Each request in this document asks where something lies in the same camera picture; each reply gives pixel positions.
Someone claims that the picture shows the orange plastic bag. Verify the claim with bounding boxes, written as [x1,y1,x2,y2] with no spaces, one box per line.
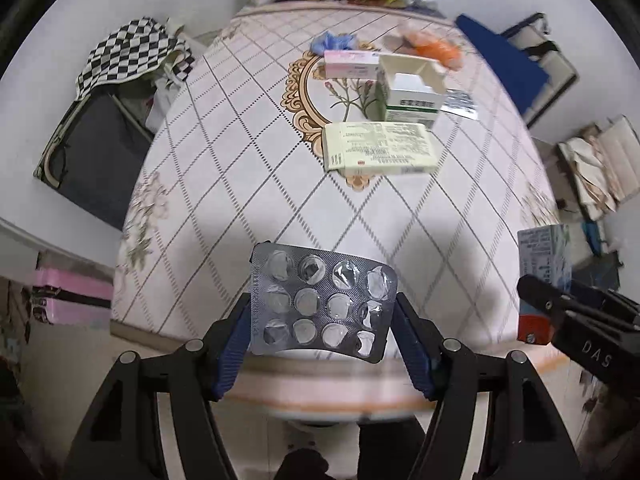
[385,22,463,68]

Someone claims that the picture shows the pink and white box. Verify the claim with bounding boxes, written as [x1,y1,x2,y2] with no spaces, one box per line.
[322,50,382,80]

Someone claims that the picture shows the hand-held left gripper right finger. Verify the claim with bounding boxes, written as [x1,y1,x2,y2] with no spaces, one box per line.
[394,292,583,480]

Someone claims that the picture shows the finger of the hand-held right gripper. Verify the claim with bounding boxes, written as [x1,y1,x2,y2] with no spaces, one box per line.
[570,279,640,317]
[516,274,583,320]

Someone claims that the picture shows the small silver blister pack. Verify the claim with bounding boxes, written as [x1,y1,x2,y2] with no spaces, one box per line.
[440,89,479,121]

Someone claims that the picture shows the dark case with beige frame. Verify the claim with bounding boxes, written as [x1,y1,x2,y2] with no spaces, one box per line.
[34,85,156,231]

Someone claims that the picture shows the table with patterned tablecloth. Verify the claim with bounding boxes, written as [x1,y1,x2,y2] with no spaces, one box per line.
[110,2,563,411]

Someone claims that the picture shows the teal object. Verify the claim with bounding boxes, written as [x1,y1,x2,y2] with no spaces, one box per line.
[582,220,602,256]

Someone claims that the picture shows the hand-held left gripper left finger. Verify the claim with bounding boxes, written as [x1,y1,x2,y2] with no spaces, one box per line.
[62,292,253,480]

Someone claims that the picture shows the pink suitcase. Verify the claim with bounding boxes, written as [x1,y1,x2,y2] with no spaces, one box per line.
[31,267,115,328]

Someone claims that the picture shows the teal medicine box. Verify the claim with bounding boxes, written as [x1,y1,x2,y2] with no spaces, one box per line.
[516,224,573,346]

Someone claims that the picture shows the blue glove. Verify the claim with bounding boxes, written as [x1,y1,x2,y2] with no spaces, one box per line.
[310,31,358,55]

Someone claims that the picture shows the bench with beige cloth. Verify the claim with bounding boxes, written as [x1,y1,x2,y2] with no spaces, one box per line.
[555,115,640,221]

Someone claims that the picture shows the white carton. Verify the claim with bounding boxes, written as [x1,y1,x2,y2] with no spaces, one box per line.
[377,52,447,93]

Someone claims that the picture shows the black white checkered cloth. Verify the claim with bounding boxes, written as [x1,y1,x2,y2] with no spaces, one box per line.
[75,16,196,101]

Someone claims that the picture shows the green and white medicine box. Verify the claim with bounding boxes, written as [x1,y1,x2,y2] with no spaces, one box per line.
[384,72,443,129]

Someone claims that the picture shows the blue backed chair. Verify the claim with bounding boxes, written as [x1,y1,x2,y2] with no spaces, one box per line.
[455,12,581,128]

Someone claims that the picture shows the cream medicine box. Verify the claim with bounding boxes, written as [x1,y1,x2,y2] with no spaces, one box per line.
[321,121,437,175]

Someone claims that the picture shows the person's black pants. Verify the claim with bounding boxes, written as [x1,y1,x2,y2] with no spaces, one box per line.
[357,417,426,480]

